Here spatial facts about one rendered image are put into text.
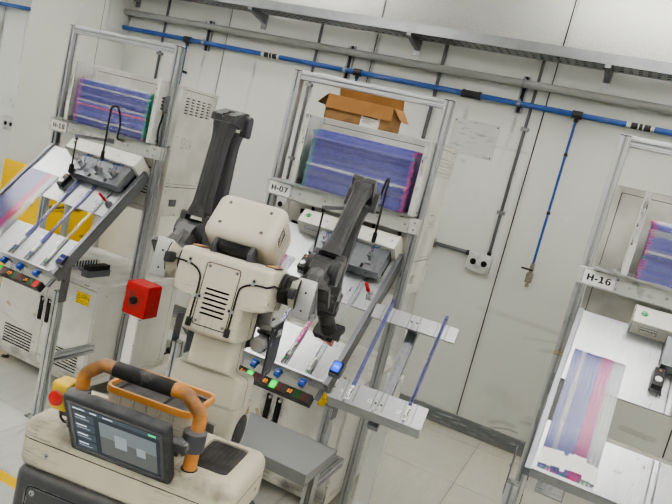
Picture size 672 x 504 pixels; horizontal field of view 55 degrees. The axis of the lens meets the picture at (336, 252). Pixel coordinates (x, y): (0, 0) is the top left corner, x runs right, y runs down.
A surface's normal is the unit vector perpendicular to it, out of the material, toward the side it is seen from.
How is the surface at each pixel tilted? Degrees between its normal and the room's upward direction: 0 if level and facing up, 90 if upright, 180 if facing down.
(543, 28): 90
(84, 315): 90
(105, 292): 90
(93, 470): 90
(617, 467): 44
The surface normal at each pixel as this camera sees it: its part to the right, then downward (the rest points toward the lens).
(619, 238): -0.41, 0.04
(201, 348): -0.21, -0.04
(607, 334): -0.11, -0.65
